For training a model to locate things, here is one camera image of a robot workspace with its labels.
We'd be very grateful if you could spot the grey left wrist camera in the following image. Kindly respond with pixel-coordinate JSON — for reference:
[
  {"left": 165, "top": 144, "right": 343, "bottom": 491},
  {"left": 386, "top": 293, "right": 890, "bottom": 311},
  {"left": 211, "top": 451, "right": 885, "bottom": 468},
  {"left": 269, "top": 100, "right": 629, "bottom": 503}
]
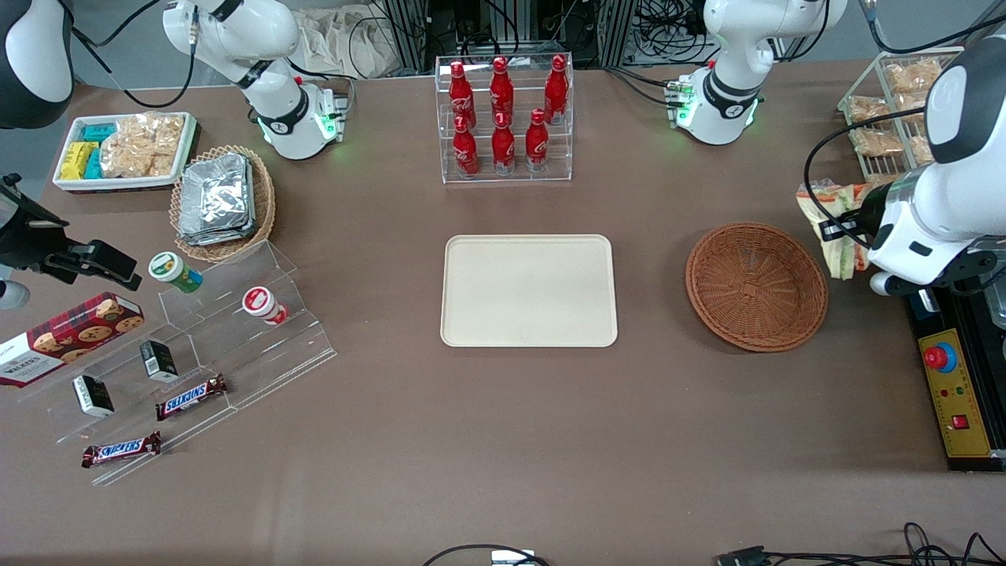
[{"left": 871, "top": 270, "right": 916, "bottom": 297}]

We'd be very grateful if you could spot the black appliance with yellow panel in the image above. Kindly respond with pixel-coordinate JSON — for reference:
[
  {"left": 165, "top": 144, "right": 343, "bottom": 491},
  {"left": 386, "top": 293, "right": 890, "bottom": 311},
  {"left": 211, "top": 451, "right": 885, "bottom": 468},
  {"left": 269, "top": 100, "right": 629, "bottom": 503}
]
[{"left": 904, "top": 236, "right": 1006, "bottom": 472}]

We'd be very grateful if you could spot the brown round wicker basket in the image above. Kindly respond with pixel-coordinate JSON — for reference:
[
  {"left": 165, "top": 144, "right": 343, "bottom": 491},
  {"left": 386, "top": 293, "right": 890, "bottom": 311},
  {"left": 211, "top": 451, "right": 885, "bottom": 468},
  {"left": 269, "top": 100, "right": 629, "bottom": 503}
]
[{"left": 685, "top": 222, "right": 828, "bottom": 352}]

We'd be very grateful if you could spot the triangle sandwich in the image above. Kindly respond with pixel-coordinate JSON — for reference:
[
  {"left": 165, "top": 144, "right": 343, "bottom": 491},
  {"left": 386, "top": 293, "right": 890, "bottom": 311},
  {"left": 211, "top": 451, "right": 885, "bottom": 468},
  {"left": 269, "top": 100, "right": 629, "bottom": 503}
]
[{"left": 796, "top": 179, "right": 865, "bottom": 281}]

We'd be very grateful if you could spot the small black box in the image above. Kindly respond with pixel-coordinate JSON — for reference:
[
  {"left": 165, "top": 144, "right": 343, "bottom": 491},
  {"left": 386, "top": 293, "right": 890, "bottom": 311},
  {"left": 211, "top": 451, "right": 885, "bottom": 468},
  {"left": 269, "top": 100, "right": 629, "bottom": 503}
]
[
  {"left": 73, "top": 375, "right": 115, "bottom": 417},
  {"left": 140, "top": 340, "right": 178, "bottom": 383}
]

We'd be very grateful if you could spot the clear acrylic stepped stand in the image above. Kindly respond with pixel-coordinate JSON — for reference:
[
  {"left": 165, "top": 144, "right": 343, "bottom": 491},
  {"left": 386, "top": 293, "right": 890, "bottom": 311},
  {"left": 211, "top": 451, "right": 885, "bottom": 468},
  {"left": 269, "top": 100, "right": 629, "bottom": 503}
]
[{"left": 16, "top": 240, "right": 337, "bottom": 487}]

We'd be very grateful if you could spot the yellow snack packet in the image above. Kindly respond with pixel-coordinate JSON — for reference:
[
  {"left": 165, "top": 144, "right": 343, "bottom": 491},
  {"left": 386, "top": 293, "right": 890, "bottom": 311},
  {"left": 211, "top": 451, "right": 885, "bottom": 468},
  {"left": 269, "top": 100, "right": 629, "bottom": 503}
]
[{"left": 61, "top": 141, "right": 99, "bottom": 180}]

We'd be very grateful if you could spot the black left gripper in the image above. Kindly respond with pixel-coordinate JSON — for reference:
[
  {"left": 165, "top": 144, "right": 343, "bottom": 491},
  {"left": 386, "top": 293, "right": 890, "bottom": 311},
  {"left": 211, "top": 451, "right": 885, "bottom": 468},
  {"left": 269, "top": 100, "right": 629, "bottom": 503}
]
[{"left": 817, "top": 182, "right": 897, "bottom": 241}]

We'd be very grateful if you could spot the green-lid snack cup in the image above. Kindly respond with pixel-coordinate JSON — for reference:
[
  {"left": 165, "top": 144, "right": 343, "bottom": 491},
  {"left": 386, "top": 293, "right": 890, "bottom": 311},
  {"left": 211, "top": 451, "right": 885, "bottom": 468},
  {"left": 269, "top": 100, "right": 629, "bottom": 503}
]
[{"left": 149, "top": 252, "right": 204, "bottom": 294}]

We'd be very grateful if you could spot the black looped cable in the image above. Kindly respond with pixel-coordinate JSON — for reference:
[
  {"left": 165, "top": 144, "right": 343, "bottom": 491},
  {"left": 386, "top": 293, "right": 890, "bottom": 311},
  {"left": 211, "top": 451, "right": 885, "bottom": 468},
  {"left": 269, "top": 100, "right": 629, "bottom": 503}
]
[{"left": 423, "top": 544, "right": 551, "bottom": 566}]

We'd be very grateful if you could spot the white wire rack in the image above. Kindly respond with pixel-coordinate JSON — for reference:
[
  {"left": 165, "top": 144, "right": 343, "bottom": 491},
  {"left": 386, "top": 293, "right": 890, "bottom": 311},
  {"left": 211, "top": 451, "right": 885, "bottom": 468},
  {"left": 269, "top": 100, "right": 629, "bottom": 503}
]
[{"left": 837, "top": 47, "right": 967, "bottom": 189}]

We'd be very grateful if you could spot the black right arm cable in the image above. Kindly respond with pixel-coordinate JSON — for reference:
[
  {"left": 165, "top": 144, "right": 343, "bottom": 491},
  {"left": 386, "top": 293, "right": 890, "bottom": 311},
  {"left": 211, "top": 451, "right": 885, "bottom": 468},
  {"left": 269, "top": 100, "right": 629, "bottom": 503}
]
[{"left": 59, "top": 0, "right": 197, "bottom": 109}]

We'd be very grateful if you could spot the aluminium frame post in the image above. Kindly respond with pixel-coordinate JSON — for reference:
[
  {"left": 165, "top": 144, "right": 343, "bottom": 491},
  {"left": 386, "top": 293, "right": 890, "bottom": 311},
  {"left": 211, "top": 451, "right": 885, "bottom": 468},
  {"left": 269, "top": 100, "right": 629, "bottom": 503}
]
[
  {"left": 385, "top": 0, "right": 429, "bottom": 75},
  {"left": 599, "top": 0, "right": 636, "bottom": 68}
]

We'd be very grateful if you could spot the red tartan cookie box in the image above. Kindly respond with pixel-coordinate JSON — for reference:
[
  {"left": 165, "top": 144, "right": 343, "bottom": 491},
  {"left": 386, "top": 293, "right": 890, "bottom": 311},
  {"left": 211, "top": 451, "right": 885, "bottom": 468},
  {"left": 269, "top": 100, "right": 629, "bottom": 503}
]
[{"left": 0, "top": 292, "right": 145, "bottom": 388}]

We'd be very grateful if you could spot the clear acrylic bottle rack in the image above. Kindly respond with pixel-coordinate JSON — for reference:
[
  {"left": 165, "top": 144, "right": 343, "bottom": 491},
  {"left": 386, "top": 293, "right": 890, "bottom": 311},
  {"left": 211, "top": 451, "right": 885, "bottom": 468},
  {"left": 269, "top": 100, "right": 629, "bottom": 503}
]
[{"left": 435, "top": 53, "right": 575, "bottom": 184}]

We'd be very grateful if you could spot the white rectangular snack bin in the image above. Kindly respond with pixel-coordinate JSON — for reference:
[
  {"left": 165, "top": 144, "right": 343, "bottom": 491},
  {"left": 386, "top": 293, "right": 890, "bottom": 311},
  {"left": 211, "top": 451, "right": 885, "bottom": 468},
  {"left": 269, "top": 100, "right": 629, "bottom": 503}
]
[{"left": 53, "top": 112, "right": 197, "bottom": 192}]

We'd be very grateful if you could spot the foil-wrapped package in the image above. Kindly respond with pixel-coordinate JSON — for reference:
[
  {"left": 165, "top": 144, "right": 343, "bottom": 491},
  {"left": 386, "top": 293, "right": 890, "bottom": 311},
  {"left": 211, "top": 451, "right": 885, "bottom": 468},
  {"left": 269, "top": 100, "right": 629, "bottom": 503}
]
[{"left": 179, "top": 153, "right": 256, "bottom": 246}]

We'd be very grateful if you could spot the Snickers chocolate bar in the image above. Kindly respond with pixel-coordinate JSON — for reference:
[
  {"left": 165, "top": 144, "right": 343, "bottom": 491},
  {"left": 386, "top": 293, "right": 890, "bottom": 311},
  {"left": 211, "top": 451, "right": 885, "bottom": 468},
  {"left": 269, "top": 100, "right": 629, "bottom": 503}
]
[
  {"left": 82, "top": 432, "right": 162, "bottom": 469},
  {"left": 156, "top": 374, "right": 229, "bottom": 421}
]

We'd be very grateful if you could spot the clear bag of crackers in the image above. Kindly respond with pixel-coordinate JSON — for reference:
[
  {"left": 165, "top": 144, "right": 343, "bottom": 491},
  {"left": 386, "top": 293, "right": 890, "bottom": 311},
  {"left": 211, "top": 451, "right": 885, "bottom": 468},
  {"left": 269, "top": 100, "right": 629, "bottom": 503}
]
[{"left": 101, "top": 112, "right": 185, "bottom": 178}]

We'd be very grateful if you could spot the cream plastic tray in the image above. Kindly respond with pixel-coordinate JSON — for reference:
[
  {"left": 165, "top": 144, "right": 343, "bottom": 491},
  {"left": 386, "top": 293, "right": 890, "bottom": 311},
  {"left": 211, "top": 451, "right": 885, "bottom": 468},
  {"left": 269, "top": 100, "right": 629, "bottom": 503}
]
[{"left": 440, "top": 234, "right": 619, "bottom": 348}]

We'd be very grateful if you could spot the beige cloth bag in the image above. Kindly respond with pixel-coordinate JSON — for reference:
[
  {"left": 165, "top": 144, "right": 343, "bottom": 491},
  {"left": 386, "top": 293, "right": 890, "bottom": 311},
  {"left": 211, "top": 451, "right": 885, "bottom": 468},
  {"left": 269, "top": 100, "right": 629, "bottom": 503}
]
[{"left": 295, "top": 6, "right": 409, "bottom": 79}]

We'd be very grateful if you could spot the black cable with connector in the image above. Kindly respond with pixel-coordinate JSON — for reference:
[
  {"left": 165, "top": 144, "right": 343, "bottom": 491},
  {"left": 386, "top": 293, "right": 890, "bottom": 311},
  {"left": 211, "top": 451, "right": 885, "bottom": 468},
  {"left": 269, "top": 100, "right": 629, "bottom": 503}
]
[{"left": 717, "top": 523, "right": 1006, "bottom": 566}]

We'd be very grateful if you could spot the light oval wicker basket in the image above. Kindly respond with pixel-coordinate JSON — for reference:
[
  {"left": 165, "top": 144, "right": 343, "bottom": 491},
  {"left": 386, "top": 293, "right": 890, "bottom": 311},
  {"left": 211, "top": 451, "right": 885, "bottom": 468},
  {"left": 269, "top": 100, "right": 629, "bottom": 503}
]
[{"left": 170, "top": 145, "right": 276, "bottom": 263}]

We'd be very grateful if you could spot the red Coca-Cola bottle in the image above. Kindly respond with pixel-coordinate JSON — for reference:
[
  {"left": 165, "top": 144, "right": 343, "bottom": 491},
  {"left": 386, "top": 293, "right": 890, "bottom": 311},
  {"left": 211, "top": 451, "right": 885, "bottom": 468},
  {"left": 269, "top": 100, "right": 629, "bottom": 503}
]
[
  {"left": 453, "top": 116, "right": 479, "bottom": 178},
  {"left": 490, "top": 57, "right": 514, "bottom": 127},
  {"left": 492, "top": 112, "right": 516, "bottom": 175},
  {"left": 450, "top": 61, "right": 476, "bottom": 130},
  {"left": 525, "top": 108, "right": 549, "bottom": 174},
  {"left": 545, "top": 55, "right": 569, "bottom": 125}
]

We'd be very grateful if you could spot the black cable bundle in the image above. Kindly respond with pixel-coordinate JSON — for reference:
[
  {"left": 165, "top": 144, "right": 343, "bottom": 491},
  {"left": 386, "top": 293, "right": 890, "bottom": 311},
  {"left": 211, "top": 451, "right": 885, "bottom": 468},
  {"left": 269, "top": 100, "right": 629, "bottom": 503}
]
[{"left": 633, "top": 0, "right": 716, "bottom": 64}]

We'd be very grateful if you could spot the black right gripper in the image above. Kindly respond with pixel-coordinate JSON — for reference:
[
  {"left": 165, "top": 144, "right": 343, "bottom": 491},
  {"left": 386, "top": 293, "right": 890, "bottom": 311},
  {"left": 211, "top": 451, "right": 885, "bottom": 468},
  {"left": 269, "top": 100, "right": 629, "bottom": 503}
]
[{"left": 0, "top": 177, "right": 142, "bottom": 290}]

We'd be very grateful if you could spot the red-lid snack cup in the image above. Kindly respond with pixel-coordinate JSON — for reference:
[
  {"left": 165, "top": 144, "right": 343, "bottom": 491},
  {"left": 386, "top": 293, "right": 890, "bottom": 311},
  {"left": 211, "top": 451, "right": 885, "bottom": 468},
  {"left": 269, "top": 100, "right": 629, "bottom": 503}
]
[{"left": 242, "top": 287, "right": 288, "bottom": 325}]

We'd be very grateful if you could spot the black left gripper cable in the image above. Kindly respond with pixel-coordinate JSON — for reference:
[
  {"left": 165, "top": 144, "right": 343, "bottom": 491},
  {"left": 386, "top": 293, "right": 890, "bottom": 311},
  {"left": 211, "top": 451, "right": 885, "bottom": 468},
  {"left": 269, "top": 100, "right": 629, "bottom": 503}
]
[{"left": 803, "top": 106, "right": 932, "bottom": 248}]

